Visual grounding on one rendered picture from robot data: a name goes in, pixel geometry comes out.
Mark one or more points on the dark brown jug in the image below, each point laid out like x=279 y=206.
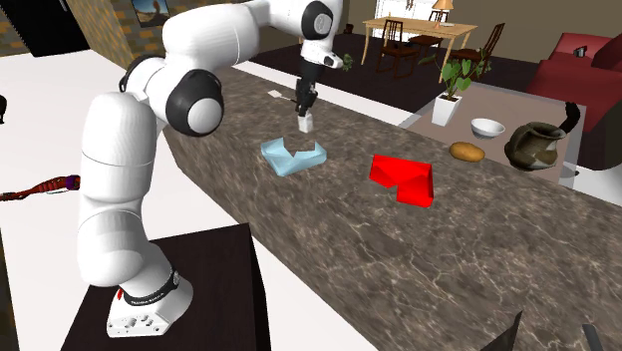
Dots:
x=532 y=148

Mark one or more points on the black pointed thing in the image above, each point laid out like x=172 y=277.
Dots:
x=505 y=338

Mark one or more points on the small green leafy thing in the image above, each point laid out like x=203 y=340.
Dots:
x=347 y=62

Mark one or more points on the small white block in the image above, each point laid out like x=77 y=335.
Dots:
x=305 y=124

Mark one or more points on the light blue angular shape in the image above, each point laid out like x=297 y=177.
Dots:
x=282 y=158

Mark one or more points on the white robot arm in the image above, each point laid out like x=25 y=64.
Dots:
x=121 y=160

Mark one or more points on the black door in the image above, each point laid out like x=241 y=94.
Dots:
x=39 y=27

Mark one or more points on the red angular shape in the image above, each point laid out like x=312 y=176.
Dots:
x=413 y=182

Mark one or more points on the red sofa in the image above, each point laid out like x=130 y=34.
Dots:
x=559 y=77

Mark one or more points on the long dark red thing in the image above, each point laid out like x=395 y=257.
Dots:
x=43 y=187

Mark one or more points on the beige low table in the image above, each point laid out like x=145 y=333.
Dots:
x=515 y=104

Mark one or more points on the wooden dining table with lamp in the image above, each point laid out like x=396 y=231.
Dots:
x=418 y=27

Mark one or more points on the white bowl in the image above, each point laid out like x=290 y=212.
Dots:
x=487 y=129

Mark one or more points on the dark wooden chair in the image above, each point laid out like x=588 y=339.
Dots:
x=478 y=51
x=394 y=46
x=427 y=41

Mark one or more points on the wall picture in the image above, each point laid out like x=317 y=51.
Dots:
x=150 y=12

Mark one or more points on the green plant in white pot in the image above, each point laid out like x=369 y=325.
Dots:
x=445 y=109

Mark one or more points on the white window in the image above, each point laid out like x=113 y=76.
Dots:
x=388 y=9

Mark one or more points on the dark robot stand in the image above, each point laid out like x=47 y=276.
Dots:
x=218 y=291

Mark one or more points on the brown potato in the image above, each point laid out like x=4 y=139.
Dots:
x=467 y=151

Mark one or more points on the dark grey blade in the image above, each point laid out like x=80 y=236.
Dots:
x=594 y=339

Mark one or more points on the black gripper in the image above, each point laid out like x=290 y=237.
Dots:
x=307 y=90

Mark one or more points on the small black thing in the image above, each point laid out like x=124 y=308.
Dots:
x=2 y=109

